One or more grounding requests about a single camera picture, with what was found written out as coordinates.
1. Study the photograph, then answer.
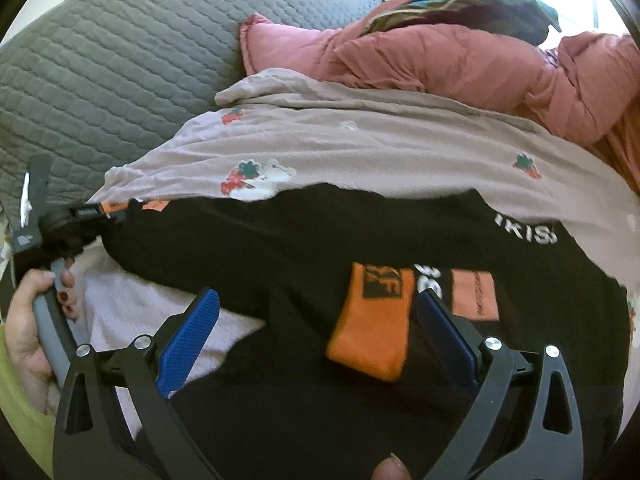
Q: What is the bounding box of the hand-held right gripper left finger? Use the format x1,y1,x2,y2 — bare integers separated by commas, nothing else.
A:
52,287,221,480

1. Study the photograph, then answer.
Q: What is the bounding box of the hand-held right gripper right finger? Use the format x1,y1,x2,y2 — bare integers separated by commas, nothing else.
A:
415,289,588,480

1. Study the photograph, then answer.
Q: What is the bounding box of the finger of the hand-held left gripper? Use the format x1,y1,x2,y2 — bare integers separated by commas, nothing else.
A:
75,201,130,223

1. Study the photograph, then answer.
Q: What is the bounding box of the black garment with orange patches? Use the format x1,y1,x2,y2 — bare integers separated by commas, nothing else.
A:
100,182,628,480

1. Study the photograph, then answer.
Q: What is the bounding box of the person's left forearm green sleeve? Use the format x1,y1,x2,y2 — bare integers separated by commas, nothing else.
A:
0,325,56,466

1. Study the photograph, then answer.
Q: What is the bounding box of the person's left hand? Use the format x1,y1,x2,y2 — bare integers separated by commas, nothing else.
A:
4,257,82,402

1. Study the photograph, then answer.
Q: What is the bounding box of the person's right hand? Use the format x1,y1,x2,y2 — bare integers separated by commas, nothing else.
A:
372,452,412,480

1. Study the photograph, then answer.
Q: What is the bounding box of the light pink textured cloth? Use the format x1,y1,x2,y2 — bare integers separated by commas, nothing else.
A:
75,247,266,456

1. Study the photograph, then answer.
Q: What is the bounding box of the grey quilted pillow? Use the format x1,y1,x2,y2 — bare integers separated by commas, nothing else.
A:
0,0,387,211

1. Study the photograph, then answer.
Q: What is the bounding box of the strawberry printed pink bedsheet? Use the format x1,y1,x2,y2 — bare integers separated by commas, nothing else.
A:
92,67,640,431

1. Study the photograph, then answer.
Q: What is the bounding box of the pink puffy comforter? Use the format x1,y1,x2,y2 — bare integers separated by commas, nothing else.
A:
239,0,640,196

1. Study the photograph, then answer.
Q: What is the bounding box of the dark striped pillow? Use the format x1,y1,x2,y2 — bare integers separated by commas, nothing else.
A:
360,0,563,47

